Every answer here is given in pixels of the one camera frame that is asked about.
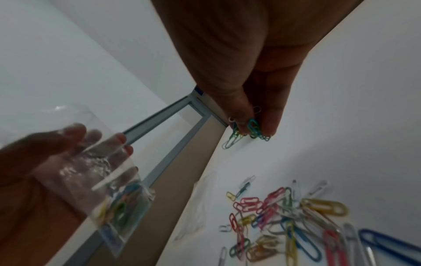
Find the person's left hand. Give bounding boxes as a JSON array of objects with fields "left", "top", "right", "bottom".
[{"left": 0, "top": 123, "right": 139, "bottom": 266}]

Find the person's right hand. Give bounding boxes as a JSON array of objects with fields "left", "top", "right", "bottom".
[{"left": 150, "top": 0, "right": 366, "bottom": 138}]

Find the clear zip plastic bag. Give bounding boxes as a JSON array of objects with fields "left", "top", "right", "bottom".
[
  {"left": 174, "top": 171, "right": 225, "bottom": 240},
  {"left": 0, "top": 103, "right": 157, "bottom": 258}
]

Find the small bunch of paper clips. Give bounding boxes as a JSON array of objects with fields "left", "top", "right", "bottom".
[{"left": 221, "top": 105, "right": 272, "bottom": 150}]

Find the bundle of colourful paper clips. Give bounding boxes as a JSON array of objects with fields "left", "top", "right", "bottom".
[{"left": 88, "top": 181, "right": 149, "bottom": 234}]

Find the pile of colourful paper clips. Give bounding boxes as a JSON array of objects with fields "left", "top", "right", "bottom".
[{"left": 218, "top": 175, "right": 421, "bottom": 266}]

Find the glass topped desk partition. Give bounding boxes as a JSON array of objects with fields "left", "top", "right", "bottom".
[{"left": 57, "top": 90, "right": 231, "bottom": 266}]

